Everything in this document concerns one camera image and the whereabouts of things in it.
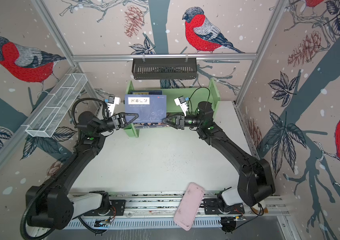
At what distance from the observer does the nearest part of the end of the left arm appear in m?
0.61

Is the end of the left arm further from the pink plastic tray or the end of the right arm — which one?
the pink plastic tray

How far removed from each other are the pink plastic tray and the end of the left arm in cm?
48

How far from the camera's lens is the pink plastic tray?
0.69 meters
